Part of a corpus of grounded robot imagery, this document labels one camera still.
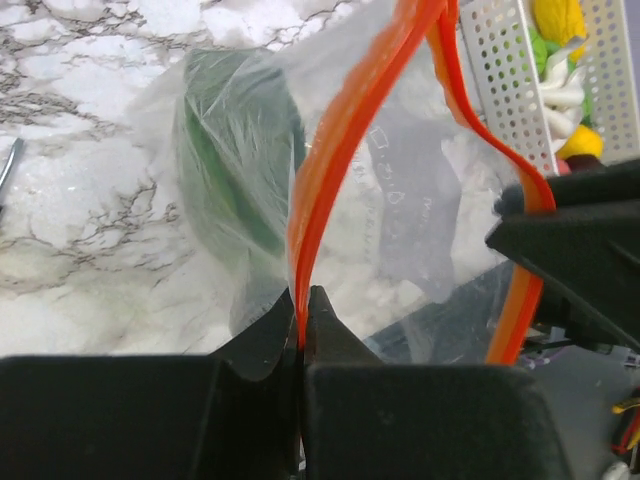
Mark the clear zip top bag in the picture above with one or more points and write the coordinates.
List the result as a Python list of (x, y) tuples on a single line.
[(392, 206)]

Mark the white plastic basket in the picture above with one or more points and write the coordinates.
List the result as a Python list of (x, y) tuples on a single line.
[(497, 41)]

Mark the toy lemon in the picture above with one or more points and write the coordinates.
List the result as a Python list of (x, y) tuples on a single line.
[(584, 141)]

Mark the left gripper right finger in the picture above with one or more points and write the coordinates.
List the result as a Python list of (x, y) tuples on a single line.
[(364, 419)]

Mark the toy white garlic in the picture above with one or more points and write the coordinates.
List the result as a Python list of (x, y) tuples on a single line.
[(562, 92)]

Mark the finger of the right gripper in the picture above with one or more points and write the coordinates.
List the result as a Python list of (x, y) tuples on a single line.
[(586, 252)]

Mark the toy corn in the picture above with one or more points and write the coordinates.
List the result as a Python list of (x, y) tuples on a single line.
[(559, 20)]

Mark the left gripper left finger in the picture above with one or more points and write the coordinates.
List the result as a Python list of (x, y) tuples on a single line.
[(229, 414)]

